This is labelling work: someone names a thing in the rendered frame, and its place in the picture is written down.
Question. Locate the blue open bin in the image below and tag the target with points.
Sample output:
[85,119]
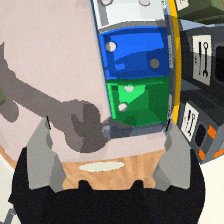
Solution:
[135,47]

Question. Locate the yellow curved bar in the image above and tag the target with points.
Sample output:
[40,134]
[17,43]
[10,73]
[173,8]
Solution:
[178,58]

